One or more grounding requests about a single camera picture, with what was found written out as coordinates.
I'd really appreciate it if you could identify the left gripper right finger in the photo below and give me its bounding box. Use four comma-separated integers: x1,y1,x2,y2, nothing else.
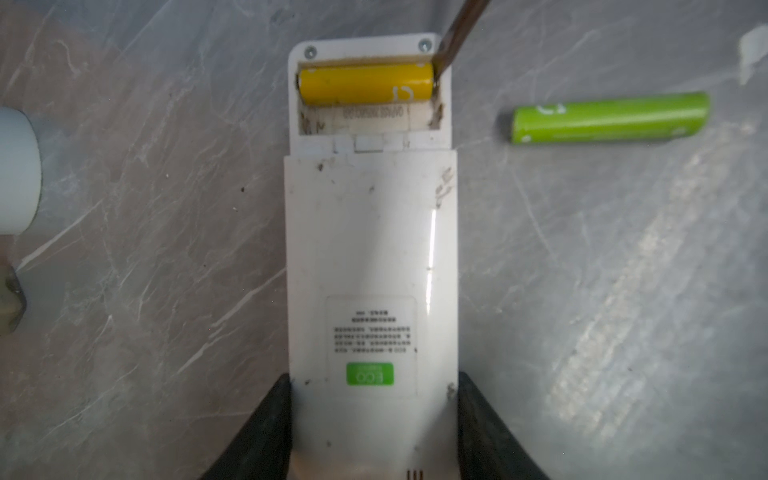
457,372,549,480

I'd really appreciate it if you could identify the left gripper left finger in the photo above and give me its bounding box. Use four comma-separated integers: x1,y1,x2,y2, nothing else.
201,373,292,480

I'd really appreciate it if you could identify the white remote control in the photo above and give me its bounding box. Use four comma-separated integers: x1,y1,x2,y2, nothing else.
283,33,460,479

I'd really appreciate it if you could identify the yellow battery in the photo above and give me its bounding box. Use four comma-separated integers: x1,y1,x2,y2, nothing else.
297,63,435,106

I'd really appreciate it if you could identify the green battery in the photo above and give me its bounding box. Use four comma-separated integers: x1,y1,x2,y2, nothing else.
510,92,711,144

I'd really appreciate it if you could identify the black yellow screwdriver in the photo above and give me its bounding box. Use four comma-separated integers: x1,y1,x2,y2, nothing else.
432,0,490,84

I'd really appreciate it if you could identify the glass jar black lid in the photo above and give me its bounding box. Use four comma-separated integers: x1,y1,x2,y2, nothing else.
0,265,27,336

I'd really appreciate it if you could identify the white tape roll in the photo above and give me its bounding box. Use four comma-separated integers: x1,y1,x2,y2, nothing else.
0,107,42,235

